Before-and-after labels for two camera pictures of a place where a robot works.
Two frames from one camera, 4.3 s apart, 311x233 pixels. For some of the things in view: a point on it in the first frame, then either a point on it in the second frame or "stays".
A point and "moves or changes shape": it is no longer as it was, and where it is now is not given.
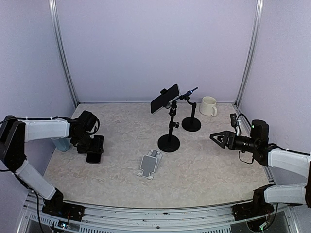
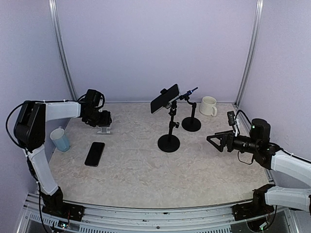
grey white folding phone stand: x=149 y=164 → x=104 y=130
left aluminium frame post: x=58 y=35 stays
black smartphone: x=94 y=158 moves or changes shape
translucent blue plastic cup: x=62 y=144 stays
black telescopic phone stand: x=170 y=143 stays
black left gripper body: x=86 y=144 → x=103 y=120
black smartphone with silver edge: x=164 y=98 stays
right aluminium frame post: x=254 y=40 stays
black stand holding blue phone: x=192 y=124 stays
